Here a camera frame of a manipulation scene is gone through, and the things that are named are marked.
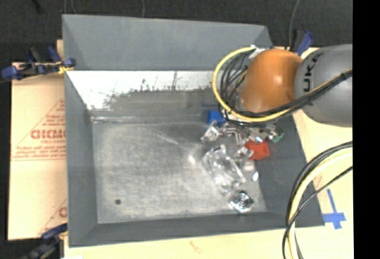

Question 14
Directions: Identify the blue block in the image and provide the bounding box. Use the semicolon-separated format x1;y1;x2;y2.
207;109;227;127

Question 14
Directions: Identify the clear plastic bottle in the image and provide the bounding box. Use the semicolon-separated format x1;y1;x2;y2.
201;144;248;194

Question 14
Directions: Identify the grey metal bin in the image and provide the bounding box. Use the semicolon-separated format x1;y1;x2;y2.
61;14;325;247

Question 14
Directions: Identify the red block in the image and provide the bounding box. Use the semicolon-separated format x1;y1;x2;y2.
245;140;270;161

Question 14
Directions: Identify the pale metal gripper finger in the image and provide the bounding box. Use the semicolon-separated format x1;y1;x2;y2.
200;124;223;143
236;146;254;163

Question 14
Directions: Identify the brown cardboard board, red print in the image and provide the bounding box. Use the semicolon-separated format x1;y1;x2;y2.
7;61;69;241

